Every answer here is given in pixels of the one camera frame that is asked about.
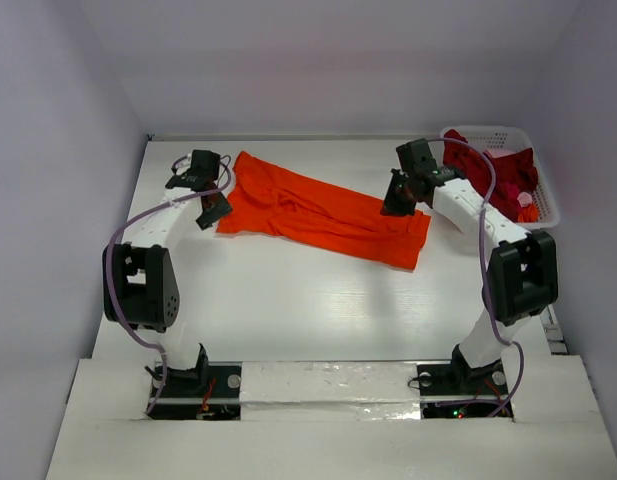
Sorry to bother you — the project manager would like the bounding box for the orange t shirt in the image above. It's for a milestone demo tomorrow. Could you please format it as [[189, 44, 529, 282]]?
[[217, 151, 431, 271]]

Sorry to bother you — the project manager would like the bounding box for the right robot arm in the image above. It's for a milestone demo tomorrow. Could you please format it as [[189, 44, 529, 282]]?
[[381, 138, 558, 396]]

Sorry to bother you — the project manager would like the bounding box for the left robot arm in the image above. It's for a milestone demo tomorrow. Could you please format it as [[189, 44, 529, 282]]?
[[102, 149, 232, 395]]

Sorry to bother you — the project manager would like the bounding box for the white plastic basket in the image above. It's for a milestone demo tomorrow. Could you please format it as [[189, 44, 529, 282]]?
[[440, 125, 560, 229]]

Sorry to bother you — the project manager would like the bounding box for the dark red t shirt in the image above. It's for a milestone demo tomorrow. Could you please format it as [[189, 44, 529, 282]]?
[[441, 128, 539, 221]]

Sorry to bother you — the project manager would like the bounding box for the pink garment in basket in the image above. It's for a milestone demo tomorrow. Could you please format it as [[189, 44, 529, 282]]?
[[485, 149, 532, 215]]

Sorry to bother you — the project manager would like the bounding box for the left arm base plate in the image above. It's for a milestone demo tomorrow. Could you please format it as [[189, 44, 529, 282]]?
[[148, 362, 242, 421]]

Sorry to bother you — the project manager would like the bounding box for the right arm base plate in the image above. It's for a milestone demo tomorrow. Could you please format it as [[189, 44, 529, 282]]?
[[407, 362, 508, 420]]

